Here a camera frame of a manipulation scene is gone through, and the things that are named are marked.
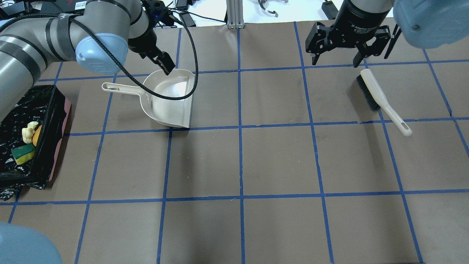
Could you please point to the aluminium frame post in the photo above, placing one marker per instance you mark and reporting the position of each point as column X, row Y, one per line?
column 234, row 14

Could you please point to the toy croissant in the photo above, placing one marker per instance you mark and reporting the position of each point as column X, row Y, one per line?
column 27, row 132

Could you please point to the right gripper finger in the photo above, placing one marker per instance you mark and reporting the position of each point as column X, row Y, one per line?
column 315, row 55
column 363, row 51

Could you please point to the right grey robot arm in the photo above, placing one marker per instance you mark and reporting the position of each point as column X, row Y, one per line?
column 426, row 24

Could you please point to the black lined trash bin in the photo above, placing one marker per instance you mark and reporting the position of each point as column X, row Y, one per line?
column 48, row 106

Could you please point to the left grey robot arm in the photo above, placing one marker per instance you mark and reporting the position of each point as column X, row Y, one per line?
column 97, row 40

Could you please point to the beige hand brush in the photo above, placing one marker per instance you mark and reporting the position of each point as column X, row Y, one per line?
column 377, row 100

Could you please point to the yellow toy potato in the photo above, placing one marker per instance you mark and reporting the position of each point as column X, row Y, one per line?
column 36, row 135

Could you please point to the beige plastic dustpan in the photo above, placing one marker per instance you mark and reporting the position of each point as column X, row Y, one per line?
column 171, row 113

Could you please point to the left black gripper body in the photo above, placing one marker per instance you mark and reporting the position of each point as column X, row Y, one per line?
column 140, row 41

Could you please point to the black power adapter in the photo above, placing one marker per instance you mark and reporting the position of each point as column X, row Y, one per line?
column 329, row 9

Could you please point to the yellow green sponge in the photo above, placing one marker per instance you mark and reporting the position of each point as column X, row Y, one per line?
column 23, row 154

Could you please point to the long reacher grabber tool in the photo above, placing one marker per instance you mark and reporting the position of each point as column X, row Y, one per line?
column 264, row 5

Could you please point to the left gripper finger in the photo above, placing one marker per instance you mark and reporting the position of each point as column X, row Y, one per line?
column 165, row 62

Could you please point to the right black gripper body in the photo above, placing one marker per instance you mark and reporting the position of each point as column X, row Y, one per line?
column 361, row 17

